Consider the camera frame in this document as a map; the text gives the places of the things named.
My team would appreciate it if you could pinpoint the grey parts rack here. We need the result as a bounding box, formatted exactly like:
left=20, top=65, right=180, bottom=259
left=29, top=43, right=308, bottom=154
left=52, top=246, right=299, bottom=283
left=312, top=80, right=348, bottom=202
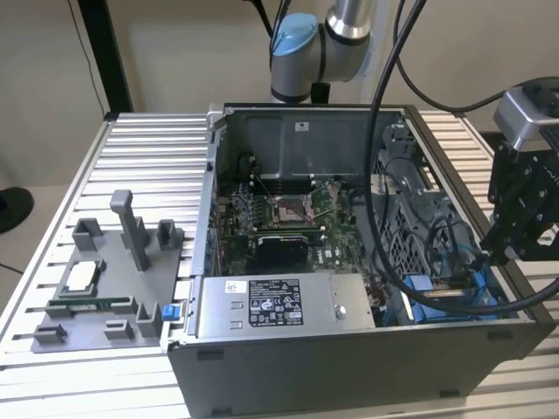
left=30, top=189, right=188, bottom=355

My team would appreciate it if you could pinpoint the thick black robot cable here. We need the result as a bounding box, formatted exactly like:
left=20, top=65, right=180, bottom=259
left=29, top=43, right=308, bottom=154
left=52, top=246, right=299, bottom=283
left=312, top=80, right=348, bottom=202
left=364, top=0, right=559, bottom=316

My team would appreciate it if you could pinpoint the black disk power wire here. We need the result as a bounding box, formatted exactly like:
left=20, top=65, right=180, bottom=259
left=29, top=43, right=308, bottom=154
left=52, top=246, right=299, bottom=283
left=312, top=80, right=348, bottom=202
left=425, top=215, right=480, bottom=285

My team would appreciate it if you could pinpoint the blue bay bracket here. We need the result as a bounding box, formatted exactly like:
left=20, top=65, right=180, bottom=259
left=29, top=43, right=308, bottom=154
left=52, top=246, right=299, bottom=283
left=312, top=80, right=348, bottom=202
left=411, top=303, right=500, bottom=325

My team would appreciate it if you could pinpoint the red power wire bundle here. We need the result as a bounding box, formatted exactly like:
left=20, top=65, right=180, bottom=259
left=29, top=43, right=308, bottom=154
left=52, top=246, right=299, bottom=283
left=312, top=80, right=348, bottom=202
left=364, top=280, right=397, bottom=316

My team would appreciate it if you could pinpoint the hard disk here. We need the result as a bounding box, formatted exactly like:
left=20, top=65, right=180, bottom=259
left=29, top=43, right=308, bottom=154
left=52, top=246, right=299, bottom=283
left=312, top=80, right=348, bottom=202
left=404, top=261, right=488, bottom=309

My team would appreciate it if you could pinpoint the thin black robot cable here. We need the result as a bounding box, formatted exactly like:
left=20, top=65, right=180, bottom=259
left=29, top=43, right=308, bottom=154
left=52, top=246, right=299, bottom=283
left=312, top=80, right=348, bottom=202
left=395, top=0, right=510, bottom=113

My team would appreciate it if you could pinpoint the black round stand base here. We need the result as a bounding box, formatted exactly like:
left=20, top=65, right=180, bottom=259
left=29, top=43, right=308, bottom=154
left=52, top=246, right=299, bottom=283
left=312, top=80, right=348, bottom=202
left=0, top=186, right=36, bottom=235

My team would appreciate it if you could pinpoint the black RAM slot bank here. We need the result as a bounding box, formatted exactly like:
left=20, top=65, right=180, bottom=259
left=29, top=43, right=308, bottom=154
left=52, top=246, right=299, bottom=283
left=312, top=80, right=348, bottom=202
left=251, top=174, right=316, bottom=196

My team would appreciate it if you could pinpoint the silver CPU chip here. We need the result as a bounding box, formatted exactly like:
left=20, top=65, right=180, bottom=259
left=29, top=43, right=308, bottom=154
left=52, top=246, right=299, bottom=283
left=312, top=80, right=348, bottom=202
left=64, top=263, right=100, bottom=292

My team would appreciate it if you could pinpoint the silver power supply unit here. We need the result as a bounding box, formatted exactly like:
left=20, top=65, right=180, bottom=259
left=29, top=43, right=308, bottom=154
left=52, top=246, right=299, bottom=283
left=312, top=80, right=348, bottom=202
left=195, top=273, right=377, bottom=340

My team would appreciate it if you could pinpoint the perforated metal disk bay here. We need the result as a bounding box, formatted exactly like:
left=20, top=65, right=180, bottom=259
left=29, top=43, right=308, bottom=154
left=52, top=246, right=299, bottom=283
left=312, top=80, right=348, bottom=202
left=373, top=124, right=521, bottom=326

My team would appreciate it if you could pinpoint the metal socket cover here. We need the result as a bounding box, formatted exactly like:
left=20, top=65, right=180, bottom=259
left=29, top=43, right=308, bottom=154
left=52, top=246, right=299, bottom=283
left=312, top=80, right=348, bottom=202
left=305, top=178, right=342, bottom=219

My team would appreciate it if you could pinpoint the black case wire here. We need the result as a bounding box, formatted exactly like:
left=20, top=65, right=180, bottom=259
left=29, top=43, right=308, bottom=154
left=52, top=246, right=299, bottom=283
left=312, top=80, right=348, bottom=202
left=378, top=155, right=421, bottom=193

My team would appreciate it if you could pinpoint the green motherboard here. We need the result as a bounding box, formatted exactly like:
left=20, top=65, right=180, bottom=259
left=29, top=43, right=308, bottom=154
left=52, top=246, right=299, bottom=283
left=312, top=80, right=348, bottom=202
left=212, top=173, right=366, bottom=277

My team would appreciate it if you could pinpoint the black upright post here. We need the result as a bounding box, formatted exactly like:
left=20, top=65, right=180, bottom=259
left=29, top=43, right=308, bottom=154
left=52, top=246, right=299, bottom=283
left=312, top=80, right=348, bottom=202
left=77, top=0, right=135, bottom=115

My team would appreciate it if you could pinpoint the CPU socket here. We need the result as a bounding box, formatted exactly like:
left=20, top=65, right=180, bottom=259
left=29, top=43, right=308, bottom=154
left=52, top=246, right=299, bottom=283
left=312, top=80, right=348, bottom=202
left=271, top=195, right=314, bottom=224

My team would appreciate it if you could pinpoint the thin wire locking lever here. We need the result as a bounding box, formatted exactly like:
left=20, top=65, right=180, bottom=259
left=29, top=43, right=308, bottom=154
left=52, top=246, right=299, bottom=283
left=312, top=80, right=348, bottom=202
left=254, top=173, right=281, bottom=201

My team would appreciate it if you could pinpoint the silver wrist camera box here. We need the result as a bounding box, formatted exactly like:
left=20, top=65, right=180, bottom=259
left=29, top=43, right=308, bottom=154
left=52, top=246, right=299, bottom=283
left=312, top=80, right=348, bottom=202
left=492, top=86, right=555, bottom=153

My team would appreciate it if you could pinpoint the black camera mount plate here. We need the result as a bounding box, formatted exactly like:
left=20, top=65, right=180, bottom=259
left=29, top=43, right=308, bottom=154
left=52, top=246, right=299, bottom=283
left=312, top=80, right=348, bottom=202
left=487, top=143, right=514, bottom=211

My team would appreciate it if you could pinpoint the open grey PC case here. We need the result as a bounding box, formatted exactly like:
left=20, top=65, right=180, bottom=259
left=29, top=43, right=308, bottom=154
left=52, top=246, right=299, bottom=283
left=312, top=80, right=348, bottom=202
left=160, top=102, right=555, bottom=419

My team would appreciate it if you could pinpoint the green RAM stick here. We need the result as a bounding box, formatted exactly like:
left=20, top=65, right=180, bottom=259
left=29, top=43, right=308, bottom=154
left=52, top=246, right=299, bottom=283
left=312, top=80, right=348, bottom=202
left=49, top=296, right=132, bottom=309

